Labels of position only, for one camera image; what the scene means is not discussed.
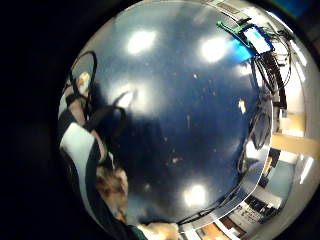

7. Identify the long black cable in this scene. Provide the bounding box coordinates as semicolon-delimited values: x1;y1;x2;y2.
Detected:
178;99;270;225

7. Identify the wooden beam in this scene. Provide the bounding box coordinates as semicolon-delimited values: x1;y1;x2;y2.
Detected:
271;132;320;160

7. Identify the long ceiling lamp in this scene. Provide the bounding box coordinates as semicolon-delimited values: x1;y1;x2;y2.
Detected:
298;155;315;185

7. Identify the black thin cable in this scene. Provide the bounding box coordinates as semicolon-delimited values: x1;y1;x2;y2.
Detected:
87;89;138;135

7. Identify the black tripod stand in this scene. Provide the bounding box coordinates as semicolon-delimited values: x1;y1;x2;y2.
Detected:
252;52;289;110

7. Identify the black looped cable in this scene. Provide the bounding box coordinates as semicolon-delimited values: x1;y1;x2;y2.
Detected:
69;50;99;107

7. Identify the blue-framed tablet with bright screen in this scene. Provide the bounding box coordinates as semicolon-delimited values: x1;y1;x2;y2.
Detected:
241;24;275;56

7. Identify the wooden desk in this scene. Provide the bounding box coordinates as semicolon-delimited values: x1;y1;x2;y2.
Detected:
195;222;232;240

